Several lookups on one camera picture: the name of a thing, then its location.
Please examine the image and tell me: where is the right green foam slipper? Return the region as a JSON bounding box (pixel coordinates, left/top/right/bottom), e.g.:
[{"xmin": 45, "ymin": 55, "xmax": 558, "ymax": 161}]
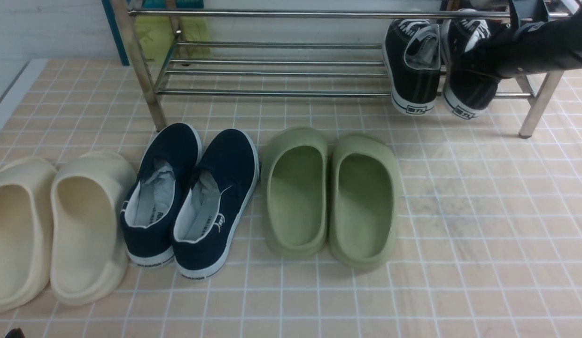
[{"xmin": 328, "ymin": 133, "xmax": 402, "ymax": 271}]

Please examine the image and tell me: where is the silver metal shoe rack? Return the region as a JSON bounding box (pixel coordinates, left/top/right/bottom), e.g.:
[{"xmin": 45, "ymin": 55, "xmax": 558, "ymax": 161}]
[{"xmin": 110, "ymin": 0, "xmax": 566, "ymax": 139}]

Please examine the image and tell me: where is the left green foam slipper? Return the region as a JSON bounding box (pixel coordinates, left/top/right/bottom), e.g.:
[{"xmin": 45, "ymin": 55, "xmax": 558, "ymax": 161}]
[{"xmin": 261, "ymin": 127, "xmax": 329, "ymax": 260}]

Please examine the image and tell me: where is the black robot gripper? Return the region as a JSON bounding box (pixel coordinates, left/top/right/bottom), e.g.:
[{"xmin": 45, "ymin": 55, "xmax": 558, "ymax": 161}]
[{"xmin": 458, "ymin": 28, "xmax": 519, "ymax": 79}]

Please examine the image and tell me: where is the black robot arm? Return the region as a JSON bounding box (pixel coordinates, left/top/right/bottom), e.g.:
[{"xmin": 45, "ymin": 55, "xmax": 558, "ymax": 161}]
[{"xmin": 454, "ymin": 6, "xmax": 582, "ymax": 79}]

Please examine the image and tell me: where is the left cream foam slipper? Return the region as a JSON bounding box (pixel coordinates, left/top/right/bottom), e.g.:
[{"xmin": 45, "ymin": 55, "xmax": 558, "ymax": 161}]
[{"xmin": 0, "ymin": 157, "xmax": 57, "ymax": 312}]

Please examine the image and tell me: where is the right navy canvas shoe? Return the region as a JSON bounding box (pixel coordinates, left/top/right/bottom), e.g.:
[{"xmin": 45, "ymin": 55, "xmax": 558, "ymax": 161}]
[{"xmin": 172, "ymin": 129, "xmax": 259, "ymax": 280}]

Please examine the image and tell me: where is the blue yellow-green book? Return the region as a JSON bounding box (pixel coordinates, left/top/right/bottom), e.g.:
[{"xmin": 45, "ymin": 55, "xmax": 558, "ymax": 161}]
[{"xmin": 102, "ymin": 0, "xmax": 211, "ymax": 66}]

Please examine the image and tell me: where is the navy canvas shoe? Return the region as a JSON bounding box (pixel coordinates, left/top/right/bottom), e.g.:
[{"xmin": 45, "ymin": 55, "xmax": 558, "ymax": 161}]
[
  {"xmin": 120, "ymin": 123, "xmax": 202, "ymax": 268},
  {"xmin": 172, "ymin": 129, "xmax": 259, "ymax": 280}
]

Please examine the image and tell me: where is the right cream foam slipper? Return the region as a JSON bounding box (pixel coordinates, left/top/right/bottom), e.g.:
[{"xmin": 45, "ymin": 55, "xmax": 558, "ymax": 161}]
[{"xmin": 50, "ymin": 151, "xmax": 136, "ymax": 306}]

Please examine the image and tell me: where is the left navy canvas shoe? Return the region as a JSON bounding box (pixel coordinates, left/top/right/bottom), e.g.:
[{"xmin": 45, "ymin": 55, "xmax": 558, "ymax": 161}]
[{"xmin": 120, "ymin": 123, "xmax": 202, "ymax": 268}]

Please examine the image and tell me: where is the black canvas sneaker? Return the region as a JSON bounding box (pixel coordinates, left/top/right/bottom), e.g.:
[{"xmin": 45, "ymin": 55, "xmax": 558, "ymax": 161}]
[
  {"xmin": 382, "ymin": 19, "xmax": 441, "ymax": 116},
  {"xmin": 441, "ymin": 17, "xmax": 500, "ymax": 120}
]

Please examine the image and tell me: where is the green foam slipper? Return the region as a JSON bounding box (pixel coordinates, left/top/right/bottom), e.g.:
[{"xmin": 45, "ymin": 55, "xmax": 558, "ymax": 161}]
[
  {"xmin": 328, "ymin": 133, "xmax": 402, "ymax": 271},
  {"xmin": 261, "ymin": 127, "xmax": 329, "ymax": 260}
]

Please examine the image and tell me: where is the cream foam slipper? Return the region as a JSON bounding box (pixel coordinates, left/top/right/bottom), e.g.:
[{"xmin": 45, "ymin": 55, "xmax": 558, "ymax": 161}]
[
  {"xmin": 50, "ymin": 151, "xmax": 136, "ymax": 306},
  {"xmin": 0, "ymin": 157, "xmax": 57, "ymax": 312}
]

